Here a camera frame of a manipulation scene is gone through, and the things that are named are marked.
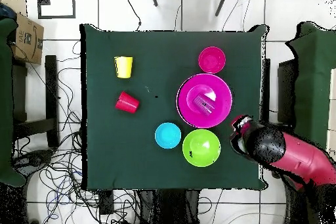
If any purple cup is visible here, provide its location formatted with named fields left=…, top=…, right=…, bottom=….
left=192, top=93, right=217, bottom=116

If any large pink bowl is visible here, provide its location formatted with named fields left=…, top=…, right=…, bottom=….
left=176, top=73, right=233, bottom=129

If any small crimson bowl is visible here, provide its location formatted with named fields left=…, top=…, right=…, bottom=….
left=198, top=46, right=226, bottom=74

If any red cup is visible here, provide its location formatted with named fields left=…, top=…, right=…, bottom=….
left=114, top=91, right=140, bottom=114

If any green bowl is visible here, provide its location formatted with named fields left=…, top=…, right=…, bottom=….
left=182, top=128, right=222, bottom=168

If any black chair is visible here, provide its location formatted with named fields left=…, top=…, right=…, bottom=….
left=277, top=59, right=299, bottom=127

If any small light blue bowl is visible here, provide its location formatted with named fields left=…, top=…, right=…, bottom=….
left=154, top=122, right=182, bottom=150

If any green clothed side table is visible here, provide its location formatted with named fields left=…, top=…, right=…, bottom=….
left=284, top=21, right=336, bottom=156
left=0, top=17, right=27, bottom=188

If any dark green tablecloth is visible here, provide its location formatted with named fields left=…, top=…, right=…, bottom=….
left=79, top=23, right=270, bottom=191

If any yellow cup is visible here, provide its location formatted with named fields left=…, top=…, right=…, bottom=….
left=114, top=56, right=134, bottom=79

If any black power adapter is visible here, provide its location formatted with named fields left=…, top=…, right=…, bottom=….
left=98, top=190, right=114, bottom=215

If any cardboard box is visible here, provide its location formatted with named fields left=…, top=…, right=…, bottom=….
left=10, top=12, right=45, bottom=65

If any black cable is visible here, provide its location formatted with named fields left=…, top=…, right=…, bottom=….
left=123, top=0, right=142, bottom=32

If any tangle of cables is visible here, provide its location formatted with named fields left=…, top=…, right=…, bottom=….
left=12, top=41, right=137, bottom=224

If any black stool frame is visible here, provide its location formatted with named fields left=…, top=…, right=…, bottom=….
left=11, top=55, right=60, bottom=148

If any black pedestal leg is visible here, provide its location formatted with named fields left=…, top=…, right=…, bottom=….
left=12, top=149, right=54, bottom=172

